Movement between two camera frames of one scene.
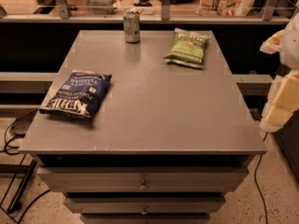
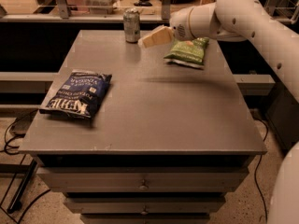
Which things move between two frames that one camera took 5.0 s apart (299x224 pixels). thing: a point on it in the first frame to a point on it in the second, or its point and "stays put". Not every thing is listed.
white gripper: [291, 46] to [179, 26]
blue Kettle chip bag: [81, 94] stays put
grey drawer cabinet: [166, 144] stays put
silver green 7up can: [132, 25] stays put
